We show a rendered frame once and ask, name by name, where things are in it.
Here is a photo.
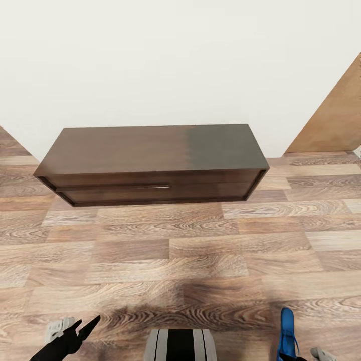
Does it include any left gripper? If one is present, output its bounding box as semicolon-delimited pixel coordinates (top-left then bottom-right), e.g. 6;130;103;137
32;316;101;361

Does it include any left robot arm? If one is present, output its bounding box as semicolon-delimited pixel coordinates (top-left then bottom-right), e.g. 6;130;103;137
30;316;101;361

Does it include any sandal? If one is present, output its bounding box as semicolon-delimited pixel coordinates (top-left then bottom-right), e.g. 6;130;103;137
276;307;298;361

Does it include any robot trunk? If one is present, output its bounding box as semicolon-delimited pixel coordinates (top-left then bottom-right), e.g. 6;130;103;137
144;329;217;361

